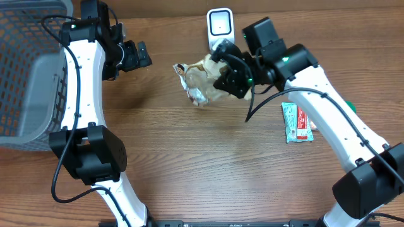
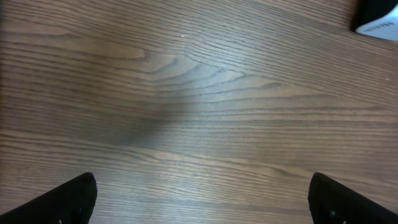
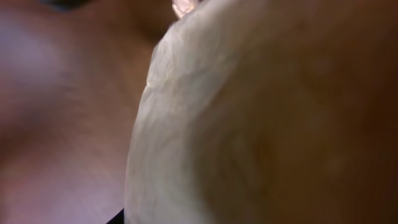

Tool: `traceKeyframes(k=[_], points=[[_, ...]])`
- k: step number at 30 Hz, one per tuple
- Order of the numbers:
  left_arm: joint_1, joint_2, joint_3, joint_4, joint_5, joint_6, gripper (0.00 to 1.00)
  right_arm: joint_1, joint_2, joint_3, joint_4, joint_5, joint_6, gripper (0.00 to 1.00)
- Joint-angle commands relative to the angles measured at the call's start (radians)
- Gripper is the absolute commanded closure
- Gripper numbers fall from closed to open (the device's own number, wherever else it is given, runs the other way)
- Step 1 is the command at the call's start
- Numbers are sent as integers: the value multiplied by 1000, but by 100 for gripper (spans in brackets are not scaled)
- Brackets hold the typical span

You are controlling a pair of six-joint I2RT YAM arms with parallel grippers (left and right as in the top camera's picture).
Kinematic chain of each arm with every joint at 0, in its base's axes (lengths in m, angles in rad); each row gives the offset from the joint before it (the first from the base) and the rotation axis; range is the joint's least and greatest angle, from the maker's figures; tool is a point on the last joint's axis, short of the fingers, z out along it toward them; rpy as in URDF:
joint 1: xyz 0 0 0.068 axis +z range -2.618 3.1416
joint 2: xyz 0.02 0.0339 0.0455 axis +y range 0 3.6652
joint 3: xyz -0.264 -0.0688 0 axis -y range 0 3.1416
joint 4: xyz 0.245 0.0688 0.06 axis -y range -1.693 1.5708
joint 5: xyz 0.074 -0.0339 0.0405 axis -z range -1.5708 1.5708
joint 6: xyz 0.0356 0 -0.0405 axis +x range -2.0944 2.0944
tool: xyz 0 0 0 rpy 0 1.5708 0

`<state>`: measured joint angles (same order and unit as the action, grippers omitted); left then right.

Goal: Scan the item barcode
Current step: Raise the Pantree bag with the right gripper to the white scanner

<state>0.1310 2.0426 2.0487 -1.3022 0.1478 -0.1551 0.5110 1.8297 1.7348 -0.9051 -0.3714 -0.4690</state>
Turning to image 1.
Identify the beige Pantree snack pouch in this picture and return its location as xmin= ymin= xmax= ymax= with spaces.
xmin=173 ymin=54 xmax=236 ymax=107

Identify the teal wet wipes pack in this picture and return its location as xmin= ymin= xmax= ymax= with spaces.
xmin=281 ymin=102 xmax=314 ymax=143

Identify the red snack stick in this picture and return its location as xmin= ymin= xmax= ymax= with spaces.
xmin=297 ymin=107 xmax=308 ymax=139

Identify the small orange box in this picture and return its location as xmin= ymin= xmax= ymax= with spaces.
xmin=309 ymin=120 xmax=318 ymax=131

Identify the green lid jar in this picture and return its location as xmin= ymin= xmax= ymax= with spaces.
xmin=345 ymin=101 xmax=357 ymax=114

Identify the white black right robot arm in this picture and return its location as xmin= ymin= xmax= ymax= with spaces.
xmin=208 ymin=18 xmax=403 ymax=226

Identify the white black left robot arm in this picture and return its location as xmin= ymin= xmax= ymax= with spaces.
xmin=49 ymin=0 xmax=156 ymax=226

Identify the white barcode scanner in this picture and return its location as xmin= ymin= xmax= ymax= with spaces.
xmin=206 ymin=8 xmax=235 ymax=50

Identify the grey plastic mesh basket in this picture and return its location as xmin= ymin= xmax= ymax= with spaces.
xmin=1 ymin=0 xmax=73 ymax=151

